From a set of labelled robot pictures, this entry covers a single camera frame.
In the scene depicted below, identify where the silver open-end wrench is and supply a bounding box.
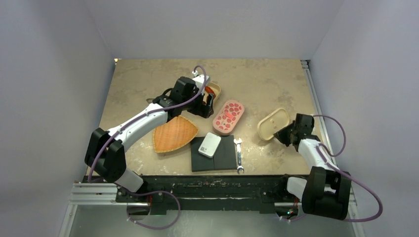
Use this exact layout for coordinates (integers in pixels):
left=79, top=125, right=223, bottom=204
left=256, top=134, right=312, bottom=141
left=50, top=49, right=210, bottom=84
left=234, top=138, right=245, bottom=174

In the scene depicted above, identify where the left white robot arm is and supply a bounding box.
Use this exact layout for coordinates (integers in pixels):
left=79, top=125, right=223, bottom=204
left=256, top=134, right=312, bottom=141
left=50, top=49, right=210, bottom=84
left=84, top=74, right=214, bottom=202

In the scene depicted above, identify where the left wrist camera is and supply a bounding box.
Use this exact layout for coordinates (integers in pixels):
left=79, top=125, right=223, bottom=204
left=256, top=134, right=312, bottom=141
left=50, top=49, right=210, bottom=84
left=192, top=71, right=210, bottom=89

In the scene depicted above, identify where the left black foam block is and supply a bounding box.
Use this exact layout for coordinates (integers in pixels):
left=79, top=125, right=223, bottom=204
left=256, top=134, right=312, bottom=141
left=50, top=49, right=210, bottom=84
left=190, top=137, right=214, bottom=172

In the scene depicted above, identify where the right black foam block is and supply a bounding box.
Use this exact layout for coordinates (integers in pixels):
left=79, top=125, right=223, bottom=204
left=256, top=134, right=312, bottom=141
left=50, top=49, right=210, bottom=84
left=213, top=135, right=237, bottom=170

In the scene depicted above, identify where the pink lunch box lid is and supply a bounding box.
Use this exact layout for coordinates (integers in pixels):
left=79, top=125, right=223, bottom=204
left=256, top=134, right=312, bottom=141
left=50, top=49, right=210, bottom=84
left=212, top=100, right=245, bottom=126

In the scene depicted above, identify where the pink lunch box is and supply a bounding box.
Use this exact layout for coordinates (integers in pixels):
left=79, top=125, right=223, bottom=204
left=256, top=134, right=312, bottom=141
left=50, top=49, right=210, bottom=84
left=212, top=121, right=235, bottom=135

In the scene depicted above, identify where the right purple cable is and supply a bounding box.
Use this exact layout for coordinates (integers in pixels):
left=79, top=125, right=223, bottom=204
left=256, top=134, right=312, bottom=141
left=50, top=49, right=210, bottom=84
left=312, top=114, right=383, bottom=223

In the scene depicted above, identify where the woven bamboo basket tray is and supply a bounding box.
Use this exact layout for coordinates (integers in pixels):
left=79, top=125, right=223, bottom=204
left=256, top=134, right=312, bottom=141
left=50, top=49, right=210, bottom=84
left=153, top=116, right=199, bottom=153

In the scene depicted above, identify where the black foam block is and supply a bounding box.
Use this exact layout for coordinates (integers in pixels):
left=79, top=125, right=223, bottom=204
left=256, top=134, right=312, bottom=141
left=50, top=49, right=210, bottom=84
left=190, top=137, right=214, bottom=172
left=213, top=135, right=237, bottom=170

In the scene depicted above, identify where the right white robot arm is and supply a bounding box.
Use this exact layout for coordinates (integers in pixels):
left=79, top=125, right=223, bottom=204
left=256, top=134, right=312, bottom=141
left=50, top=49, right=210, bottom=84
left=274, top=113, right=351, bottom=220

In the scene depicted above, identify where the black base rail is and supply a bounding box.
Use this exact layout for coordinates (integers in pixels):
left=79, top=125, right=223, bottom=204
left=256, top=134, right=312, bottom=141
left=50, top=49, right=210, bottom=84
left=111, top=174, right=300, bottom=218

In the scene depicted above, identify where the cream lunch box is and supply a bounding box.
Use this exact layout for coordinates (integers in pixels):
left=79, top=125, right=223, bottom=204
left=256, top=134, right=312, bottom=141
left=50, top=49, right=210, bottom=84
left=203, top=81, right=221, bottom=104

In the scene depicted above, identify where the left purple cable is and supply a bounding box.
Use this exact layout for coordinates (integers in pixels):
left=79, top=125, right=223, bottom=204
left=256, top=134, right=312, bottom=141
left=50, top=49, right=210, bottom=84
left=87, top=65, right=208, bottom=184

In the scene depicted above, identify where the cream lunch box lid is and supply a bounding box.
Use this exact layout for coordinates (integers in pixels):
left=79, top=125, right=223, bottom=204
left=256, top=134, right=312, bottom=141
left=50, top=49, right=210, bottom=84
left=257, top=108, right=290, bottom=141

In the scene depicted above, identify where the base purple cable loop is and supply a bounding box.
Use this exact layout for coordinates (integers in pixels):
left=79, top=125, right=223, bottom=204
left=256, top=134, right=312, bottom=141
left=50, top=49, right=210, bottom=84
left=126, top=190, right=182, bottom=230

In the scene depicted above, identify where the white power bank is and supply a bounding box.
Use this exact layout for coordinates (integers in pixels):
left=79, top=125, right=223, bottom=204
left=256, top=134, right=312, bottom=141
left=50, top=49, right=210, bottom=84
left=198, top=132, right=221, bottom=158

